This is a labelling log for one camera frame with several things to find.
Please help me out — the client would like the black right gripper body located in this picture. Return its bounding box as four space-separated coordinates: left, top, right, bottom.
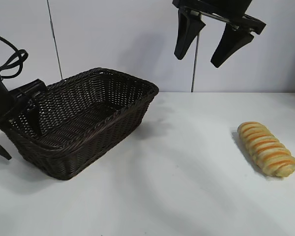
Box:
172 0 266 35

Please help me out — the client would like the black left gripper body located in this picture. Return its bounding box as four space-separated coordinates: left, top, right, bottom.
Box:
0 68 48 126

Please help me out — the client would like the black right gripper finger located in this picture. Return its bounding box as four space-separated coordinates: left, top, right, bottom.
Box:
174 8 207 60
210 23 255 68

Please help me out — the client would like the dark brown wicker basket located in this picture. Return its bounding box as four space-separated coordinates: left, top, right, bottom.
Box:
8 67 160 181

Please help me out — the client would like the long striped bread loaf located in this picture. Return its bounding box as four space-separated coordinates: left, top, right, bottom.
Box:
237 121 295 178

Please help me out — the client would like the thin metal rod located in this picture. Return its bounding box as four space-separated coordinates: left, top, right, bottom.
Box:
191 33 202 92
46 0 64 80

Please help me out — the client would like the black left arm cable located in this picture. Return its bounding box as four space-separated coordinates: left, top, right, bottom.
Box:
0 31 29 79

